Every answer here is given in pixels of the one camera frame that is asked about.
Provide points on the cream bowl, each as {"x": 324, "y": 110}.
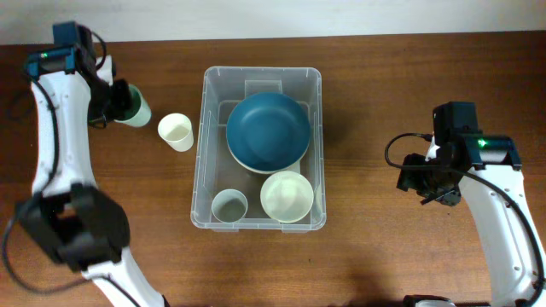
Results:
{"x": 267, "y": 159}

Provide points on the dark blue bowl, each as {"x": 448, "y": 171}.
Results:
{"x": 268, "y": 118}

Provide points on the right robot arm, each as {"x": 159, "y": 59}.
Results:
{"x": 485, "y": 171}

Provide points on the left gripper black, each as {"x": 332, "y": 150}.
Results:
{"x": 124, "y": 89}

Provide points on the cream cup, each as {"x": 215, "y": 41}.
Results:
{"x": 176, "y": 130}

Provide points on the white small bowl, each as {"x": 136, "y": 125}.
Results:
{"x": 286, "y": 196}

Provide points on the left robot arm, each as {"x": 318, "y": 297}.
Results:
{"x": 72, "y": 221}

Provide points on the mint green cup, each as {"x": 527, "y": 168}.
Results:
{"x": 140, "y": 113}

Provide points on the grey cup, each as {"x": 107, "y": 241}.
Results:
{"x": 229, "y": 206}

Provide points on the clear plastic storage bin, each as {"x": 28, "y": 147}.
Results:
{"x": 216, "y": 169}

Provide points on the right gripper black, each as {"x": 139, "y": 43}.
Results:
{"x": 409, "y": 178}

